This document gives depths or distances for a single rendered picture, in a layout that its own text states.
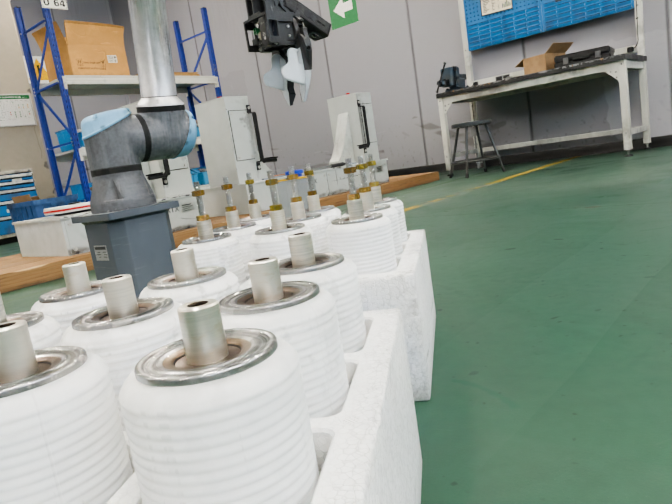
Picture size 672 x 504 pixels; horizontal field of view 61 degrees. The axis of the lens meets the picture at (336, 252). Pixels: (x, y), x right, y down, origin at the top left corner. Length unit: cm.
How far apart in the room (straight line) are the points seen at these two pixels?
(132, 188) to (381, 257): 77
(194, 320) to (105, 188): 113
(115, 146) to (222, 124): 227
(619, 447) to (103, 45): 608
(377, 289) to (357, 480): 48
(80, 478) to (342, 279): 26
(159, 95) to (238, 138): 217
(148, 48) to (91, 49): 483
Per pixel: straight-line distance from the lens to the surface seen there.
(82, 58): 624
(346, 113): 463
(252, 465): 30
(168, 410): 29
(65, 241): 295
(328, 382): 41
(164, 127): 148
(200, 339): 31
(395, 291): 77
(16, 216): 570
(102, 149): 143
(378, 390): 42
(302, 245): 52
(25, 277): 280
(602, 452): 70
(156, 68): 150
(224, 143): 367
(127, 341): 43
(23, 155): 737
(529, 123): 599
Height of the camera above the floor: 35
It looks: 9 degrees down
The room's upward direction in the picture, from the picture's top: 9 degrees counter-clockwise
